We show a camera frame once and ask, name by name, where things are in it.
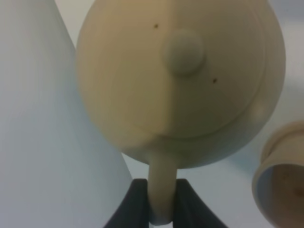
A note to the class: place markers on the beige saucer far right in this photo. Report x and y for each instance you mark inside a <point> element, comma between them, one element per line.
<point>283,133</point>

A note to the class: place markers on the beige teacup far right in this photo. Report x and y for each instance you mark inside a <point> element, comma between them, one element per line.
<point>278,185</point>

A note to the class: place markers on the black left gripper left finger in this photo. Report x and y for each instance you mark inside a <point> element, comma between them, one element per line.
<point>133,212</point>

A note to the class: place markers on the beige teapot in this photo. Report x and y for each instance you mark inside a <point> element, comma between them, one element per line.
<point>178,84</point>

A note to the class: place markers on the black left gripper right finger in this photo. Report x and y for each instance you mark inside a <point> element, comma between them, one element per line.
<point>190,211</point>

